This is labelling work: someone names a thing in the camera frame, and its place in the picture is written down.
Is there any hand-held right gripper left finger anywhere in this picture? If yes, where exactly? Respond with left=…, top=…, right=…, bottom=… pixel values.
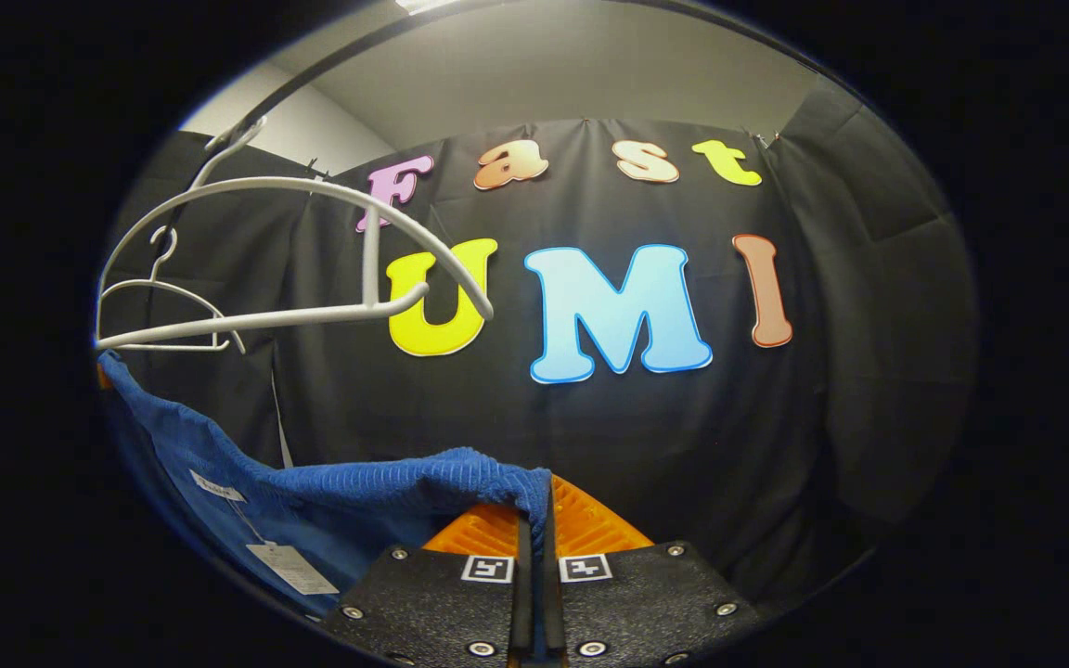
left=319, top=501, right=534, bottom=668

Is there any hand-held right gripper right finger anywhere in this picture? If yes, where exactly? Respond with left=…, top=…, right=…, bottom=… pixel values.
left=542, top=473, right=763, bottom=668

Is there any blue corduroy jacket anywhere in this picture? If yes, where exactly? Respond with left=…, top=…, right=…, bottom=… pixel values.
left=98, top=351, right=554, bottom=621

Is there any white plastic clothes hanger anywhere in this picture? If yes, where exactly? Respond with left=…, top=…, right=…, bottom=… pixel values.
left=94, top=116, right=496, bottom=352
left=97, top=225, right=248, bottom=355

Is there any black metal clothes rack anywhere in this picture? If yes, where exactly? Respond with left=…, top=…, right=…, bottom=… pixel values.
left=210, top=0, right=832, bottom=149

